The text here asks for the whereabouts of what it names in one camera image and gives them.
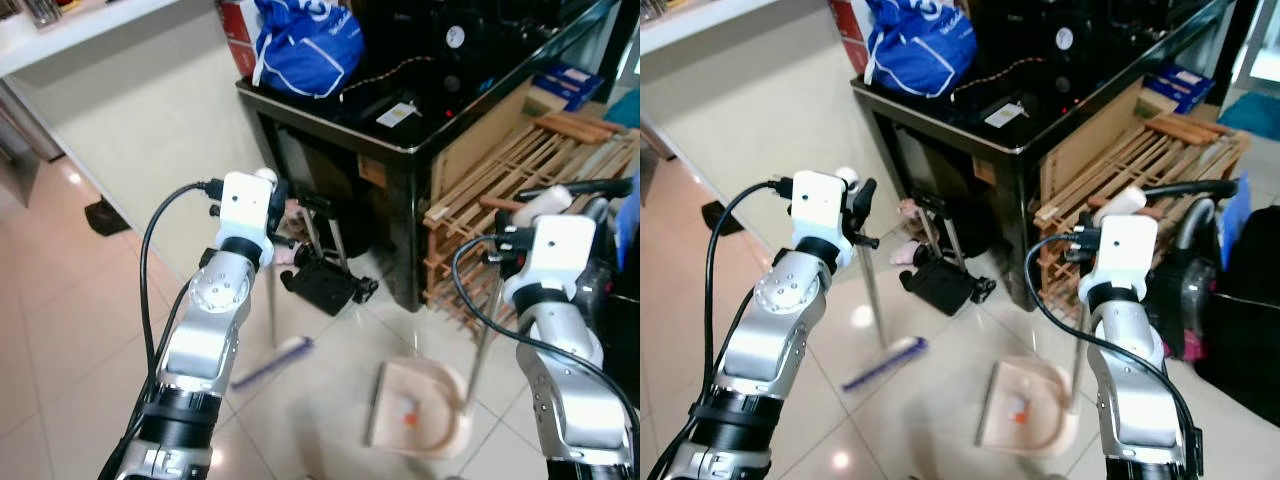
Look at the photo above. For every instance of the pink soft item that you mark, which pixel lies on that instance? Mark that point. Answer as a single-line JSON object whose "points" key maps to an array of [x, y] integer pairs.
{"points": [[908, 210], [290, 212]]}

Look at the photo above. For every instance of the black floor door stopper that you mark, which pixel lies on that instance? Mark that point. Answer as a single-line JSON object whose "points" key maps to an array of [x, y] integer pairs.
{"points": [[722, 218], [105, 218]]}

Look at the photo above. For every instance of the red cardboard box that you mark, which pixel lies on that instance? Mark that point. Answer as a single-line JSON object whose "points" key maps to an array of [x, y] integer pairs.
{"points": [[848, 35], [235, 40]]}

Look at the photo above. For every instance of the wooden slatted rack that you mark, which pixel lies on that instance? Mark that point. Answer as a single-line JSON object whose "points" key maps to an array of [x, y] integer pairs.
{"points": [[520, 165], [1140, 160]]}

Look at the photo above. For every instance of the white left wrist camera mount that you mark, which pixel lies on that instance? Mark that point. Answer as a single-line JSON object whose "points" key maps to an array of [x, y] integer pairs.
{"points": [[243, 210], [818, 210]]}

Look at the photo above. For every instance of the blue broom with metal stick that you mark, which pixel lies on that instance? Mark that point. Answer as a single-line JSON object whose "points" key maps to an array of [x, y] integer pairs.
{"points": [[885, 363], [275, 362]]}

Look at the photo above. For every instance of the blue fabric bag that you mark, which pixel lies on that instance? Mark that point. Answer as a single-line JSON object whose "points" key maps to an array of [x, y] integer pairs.
{"points": [[920, 50], [305, 50]]}

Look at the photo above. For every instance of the large black bag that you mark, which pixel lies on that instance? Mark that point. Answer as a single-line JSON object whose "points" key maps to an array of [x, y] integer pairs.
{"points": [[628, 340], [1245, 340]]}

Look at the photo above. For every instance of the brown cardboard sheet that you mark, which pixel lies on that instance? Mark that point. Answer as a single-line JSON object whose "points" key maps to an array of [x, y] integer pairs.
{"points": [[1095, 140], [490, 140]]}

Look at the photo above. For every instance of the round white dial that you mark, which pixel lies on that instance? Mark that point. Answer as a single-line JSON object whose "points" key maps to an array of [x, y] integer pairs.
{"points": [[1064, 38], [455, 37]]}

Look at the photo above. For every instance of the blue flat box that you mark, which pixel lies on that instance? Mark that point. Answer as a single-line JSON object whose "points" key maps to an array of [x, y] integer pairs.
{"points": [[1180, 88], [570, 85]]}

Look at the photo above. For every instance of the black vacuum cleaner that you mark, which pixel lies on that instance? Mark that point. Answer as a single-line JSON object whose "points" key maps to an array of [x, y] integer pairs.
{"points": [[1185, 290]]}

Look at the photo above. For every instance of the blue hanging cloth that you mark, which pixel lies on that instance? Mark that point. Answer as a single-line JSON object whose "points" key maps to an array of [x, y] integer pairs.
{"points": [[629, 225], [1236, 220]]}

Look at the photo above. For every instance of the white paper card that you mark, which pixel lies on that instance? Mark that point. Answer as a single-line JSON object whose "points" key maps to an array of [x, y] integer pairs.
{"points": [[395, 113], [1004, 114]]}

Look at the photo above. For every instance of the black glossy table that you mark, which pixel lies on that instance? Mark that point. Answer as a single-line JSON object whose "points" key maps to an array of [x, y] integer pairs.
{"points": [[405, 230], [1015, 230]]}

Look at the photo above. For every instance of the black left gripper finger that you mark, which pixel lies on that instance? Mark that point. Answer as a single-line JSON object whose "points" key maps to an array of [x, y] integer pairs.
{"points": [[866, 193], [866, 240], [283, 241], [279, 193]]}

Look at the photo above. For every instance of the black folding hand cart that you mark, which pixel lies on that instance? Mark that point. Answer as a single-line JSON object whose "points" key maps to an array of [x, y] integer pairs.
{"points": [[325, 285], [945, 285]]}

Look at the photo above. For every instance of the teal floor mat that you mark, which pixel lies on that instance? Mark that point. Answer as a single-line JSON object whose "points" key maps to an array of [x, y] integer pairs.
{"points": [[625, 110], [1250, 115]]}

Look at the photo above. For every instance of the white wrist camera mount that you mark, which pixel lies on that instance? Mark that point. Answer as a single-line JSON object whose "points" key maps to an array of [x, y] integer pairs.
{"points": [[1125, 255], [818, 210], [560, 255], [243, 210]]}

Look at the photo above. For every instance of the white wall shelf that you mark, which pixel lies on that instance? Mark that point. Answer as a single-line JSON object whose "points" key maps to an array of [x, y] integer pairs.
{"points": [[690, 25], [80, 35]]}

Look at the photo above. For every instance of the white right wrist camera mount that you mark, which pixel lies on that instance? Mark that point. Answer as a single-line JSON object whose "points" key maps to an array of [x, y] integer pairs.
{"points": [[560, 255], [1125, 255]]}

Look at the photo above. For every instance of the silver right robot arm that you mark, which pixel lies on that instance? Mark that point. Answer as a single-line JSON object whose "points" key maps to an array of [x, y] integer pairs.
{"points": [[570, 400], [1130, 390]]}

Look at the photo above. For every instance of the orange white debris piece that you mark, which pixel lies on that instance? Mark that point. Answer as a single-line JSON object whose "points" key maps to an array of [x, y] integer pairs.
{"points": [[1018, 408], [408, 413]]}

